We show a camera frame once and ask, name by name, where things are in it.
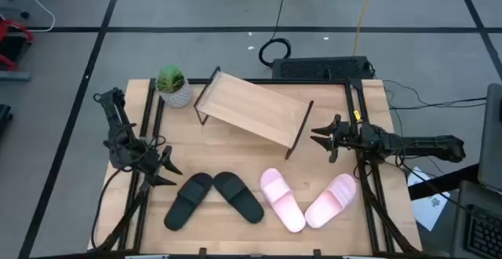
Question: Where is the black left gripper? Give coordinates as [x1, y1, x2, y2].
[131, 145, 184, 188]

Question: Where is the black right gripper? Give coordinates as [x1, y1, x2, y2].
[310, 113, 366, 164]

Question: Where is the black slide sandal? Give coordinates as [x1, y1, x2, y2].
[163, 172, 215, 232]
[213, 171, 265, 224]

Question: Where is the pink slide sandal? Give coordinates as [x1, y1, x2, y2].
[260, 167, 307, 233]
[304, 173, 358, 229]

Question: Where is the wooden shelf with black frame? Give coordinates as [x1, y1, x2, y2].
[193, 65, 315, 161]

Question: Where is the green plant in patterned pot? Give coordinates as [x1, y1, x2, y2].
[155, 64, 194, 109]

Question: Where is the black desk bar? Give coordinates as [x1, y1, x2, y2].
[407, 162, 480, 201]

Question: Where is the grey desk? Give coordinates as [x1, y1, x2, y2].
[449, 179, 502, 259]

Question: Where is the grey laptop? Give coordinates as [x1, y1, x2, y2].
[477, 82, 502, 195]

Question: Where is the black object at floor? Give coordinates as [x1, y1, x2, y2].
[0, 104, 13, 137]

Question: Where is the black keyboard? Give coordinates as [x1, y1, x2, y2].
[464, 203, 502, 259]

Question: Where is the red and black cart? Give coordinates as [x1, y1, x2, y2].
[0, 14, 35, 71]

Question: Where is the black aluminium table frame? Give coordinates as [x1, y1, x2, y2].
[88, 77, 423, 259]

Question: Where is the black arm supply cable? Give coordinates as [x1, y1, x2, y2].
[90, 160, 133, 250]

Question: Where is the black coiled cable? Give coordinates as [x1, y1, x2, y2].
[257, 0, 293, 68]

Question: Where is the yellow hanging cable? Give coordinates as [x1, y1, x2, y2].
[351, 0, 378, 56]

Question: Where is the thin black cable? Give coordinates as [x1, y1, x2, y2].
[382, 78, 487, 111]

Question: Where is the grey base plate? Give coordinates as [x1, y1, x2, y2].
[0, 70, 31, 82]

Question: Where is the white cable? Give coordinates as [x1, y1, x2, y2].
[20, 0, 56, 33]

